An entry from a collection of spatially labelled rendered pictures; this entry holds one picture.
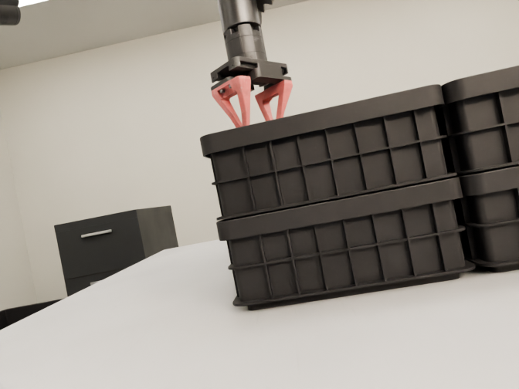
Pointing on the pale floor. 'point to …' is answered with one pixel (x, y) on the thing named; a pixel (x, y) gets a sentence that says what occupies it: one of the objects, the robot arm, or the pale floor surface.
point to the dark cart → (112, 244)
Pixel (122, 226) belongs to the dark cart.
